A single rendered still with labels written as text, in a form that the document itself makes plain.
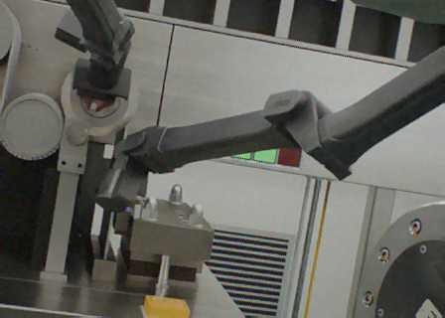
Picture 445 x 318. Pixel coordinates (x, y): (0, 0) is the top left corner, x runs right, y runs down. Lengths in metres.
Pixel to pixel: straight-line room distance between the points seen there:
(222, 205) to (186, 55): 2.48
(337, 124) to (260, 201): 3.37
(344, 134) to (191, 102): 0.95
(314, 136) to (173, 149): 0.35
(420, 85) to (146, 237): 0.77
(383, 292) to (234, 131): 0.64
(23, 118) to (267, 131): 0.60
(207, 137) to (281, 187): 3.17
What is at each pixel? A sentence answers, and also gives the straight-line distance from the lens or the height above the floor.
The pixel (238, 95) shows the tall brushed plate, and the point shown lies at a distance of 2.13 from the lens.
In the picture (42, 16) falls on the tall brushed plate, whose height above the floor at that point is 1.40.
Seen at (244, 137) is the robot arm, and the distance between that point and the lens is 1.36.
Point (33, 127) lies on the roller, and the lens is 1.76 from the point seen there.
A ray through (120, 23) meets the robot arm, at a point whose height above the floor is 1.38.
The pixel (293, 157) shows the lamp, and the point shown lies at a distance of 2.16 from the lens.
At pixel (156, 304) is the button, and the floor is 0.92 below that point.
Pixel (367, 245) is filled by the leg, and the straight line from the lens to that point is 2.42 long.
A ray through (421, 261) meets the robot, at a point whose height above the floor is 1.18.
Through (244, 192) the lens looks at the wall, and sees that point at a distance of 4.54.
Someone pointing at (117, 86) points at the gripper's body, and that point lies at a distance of 1.64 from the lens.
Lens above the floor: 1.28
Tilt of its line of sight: 3 degrees down
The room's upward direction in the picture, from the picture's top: 10 degrees clockwise
